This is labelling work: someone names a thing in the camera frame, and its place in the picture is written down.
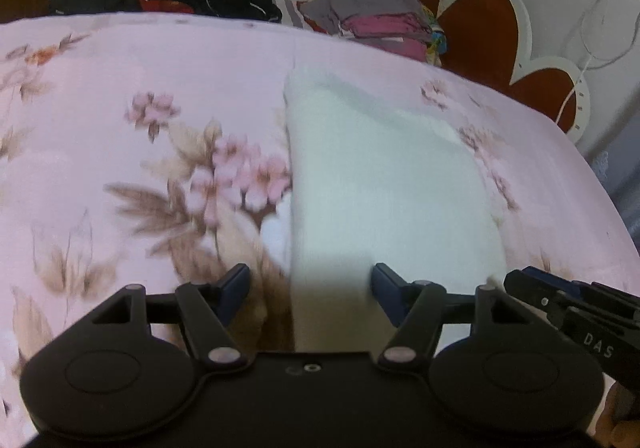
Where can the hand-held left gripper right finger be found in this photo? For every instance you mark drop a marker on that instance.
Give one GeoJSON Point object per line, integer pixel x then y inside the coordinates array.
{"type": "Point", "coordinates": [387, 293]}

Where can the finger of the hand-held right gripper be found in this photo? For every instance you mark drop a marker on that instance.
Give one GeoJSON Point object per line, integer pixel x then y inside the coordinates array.
{"type": "Point", "coordinates": [530, 288]}
{"type": "Point", "coordinates": [595, 292]}

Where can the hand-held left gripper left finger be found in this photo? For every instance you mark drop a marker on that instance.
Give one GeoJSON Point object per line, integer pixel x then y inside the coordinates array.
{"type": "Point", "coordinates": [235, 293]}

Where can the white knit garment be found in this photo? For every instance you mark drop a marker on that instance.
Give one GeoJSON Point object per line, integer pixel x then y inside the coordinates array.
{"type": "Point", "coordinates": [380, 188]}

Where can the stack of folded clothes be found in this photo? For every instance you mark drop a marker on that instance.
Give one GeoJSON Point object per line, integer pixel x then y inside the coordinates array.
{"type": "Point", "coordinates": [380, 12]}

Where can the person's right hand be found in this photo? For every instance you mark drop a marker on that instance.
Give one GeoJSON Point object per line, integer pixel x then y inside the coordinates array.
{"type": "Point", "coordinates": [622, 418]}

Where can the pink floral bedsheet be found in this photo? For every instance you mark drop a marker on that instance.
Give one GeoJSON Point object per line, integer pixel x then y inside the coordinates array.
{"type": "Point", "coordinates": [125, 77]}

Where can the red and white headboard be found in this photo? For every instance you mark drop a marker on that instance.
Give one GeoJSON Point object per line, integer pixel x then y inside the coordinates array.
{"type": "Point", "coordinates": [480, 37]}

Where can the striped grey and red cloth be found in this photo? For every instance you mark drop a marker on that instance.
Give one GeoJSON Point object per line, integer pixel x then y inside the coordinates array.
{"type": "Point", "coordinates": [297, 15]}

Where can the black garment with white trim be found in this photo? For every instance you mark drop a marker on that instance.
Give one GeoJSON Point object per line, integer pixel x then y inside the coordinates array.
{"type": "Point", "coordinates": [240, 0]}

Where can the red garment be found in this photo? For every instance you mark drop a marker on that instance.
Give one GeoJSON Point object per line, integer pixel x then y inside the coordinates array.
{"type": "Point", "coordinates": [165, 5]}

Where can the black jacket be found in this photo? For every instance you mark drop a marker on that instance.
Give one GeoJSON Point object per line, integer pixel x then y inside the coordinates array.
{"type": "Point", "coordinates": [90, 1]}

